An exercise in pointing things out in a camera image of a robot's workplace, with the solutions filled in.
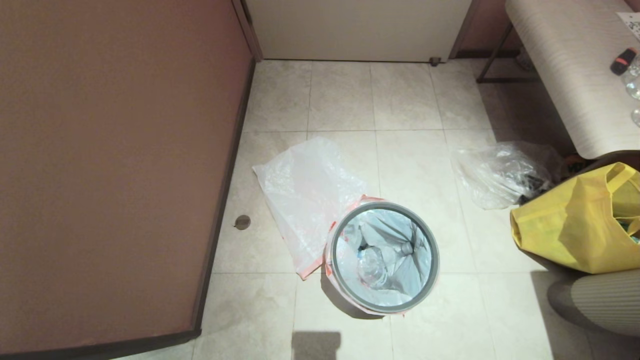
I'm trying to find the green printed package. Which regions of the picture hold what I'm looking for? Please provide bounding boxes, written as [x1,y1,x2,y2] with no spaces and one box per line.
[564,154,591,176]

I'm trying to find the black orange marker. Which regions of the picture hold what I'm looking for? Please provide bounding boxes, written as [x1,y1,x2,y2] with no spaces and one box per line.
[610,47,638,76]

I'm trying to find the white door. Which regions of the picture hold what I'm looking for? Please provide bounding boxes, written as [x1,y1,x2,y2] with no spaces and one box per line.
[245,0,473,63]

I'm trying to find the dark metal table frame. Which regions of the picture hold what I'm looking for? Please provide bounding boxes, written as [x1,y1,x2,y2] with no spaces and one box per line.
[476,22,543,84]

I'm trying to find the yellow shopping bag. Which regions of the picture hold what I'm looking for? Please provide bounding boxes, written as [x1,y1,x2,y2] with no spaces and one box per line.
[510,161,640,275]

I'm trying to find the clear crumpled plastic bag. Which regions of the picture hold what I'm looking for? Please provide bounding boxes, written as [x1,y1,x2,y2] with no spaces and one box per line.
[450,141,563,211]

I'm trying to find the used white pink trash bag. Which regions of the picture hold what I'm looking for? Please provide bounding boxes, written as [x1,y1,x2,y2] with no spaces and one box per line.
[324,194,442,317]

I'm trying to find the fresh white pink trash bag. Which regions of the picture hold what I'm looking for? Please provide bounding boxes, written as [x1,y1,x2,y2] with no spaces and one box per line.
[252,136,371,280]

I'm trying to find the grey ribbed stool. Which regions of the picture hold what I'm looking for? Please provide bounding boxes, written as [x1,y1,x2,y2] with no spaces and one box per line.
[547,270,640,337]

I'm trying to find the grey bin rim ring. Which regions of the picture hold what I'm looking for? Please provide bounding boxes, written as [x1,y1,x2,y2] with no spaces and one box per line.
[330,201,441,314]

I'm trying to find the white printed paper sheet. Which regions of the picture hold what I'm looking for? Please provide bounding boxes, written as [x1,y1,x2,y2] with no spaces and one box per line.
[616,11,640,42]

